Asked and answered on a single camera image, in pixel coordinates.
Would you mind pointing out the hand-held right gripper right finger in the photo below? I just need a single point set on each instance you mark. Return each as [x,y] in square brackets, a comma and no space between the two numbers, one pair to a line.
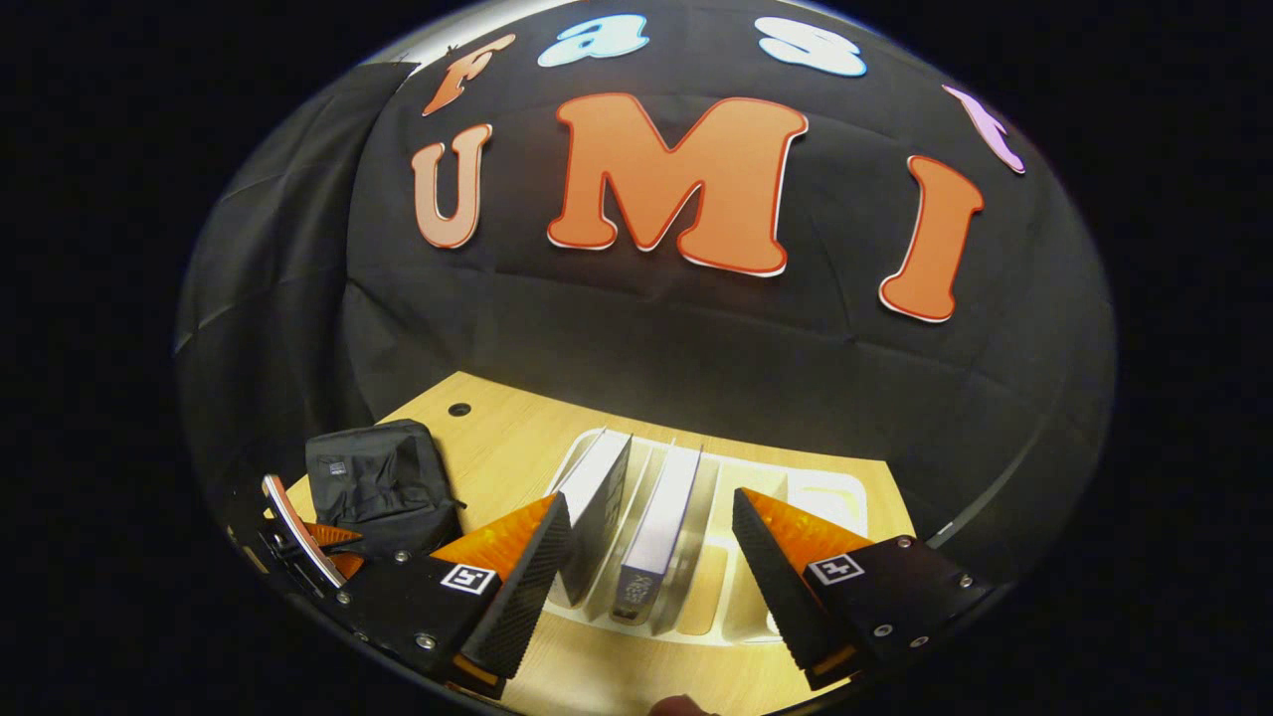
[781,597]

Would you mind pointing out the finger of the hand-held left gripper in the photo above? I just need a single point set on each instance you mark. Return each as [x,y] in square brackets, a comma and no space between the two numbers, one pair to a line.
[298,527]
[350,567]

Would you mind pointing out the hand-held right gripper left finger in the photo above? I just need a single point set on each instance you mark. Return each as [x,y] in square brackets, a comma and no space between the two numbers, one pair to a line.
[517,607]

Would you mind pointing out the black schoolbag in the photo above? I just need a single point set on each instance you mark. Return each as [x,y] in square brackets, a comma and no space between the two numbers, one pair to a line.
[378,477]

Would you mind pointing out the book with portrait cover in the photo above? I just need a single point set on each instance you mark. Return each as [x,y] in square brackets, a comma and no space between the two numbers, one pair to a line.
[597,507]

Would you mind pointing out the white plastic bookshelf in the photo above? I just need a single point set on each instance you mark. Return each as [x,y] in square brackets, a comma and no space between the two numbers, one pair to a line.
[736,477]

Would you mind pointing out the blue spine book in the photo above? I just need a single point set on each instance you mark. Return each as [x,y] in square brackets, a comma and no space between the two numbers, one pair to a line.
[658,517]

